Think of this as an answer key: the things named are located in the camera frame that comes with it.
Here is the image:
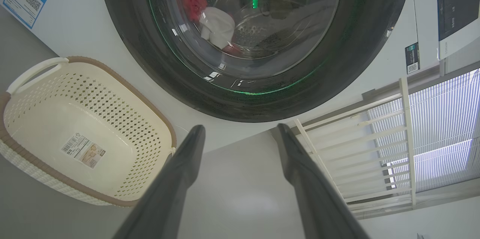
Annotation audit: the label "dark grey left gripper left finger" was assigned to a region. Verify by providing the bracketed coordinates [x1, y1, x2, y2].
[112, 125, 206, 239]

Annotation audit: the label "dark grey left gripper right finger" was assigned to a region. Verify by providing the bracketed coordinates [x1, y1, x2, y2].
[277, 123, 371, 239]

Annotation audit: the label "black glass washing machine door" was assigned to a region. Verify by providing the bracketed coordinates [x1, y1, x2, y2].
[97, 0, 413, 122]

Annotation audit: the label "white garment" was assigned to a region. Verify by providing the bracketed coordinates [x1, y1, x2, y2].
[199, 6, 236, 50]

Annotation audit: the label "cream perforated laundry basket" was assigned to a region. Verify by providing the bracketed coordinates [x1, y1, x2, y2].
[0, 56, 177, 207]

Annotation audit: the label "white washing machine body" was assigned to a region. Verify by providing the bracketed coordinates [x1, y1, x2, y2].
[0, 0, 480, 153]

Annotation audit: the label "white metal railing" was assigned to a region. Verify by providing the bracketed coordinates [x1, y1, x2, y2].
[294, 77, 417, 218]

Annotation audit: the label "white window blinds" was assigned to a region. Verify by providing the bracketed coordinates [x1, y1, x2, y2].
[367, 68, 480, 194]

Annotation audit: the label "black QR code sticker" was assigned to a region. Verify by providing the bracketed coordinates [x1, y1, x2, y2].
[405, 42, 420, 75]

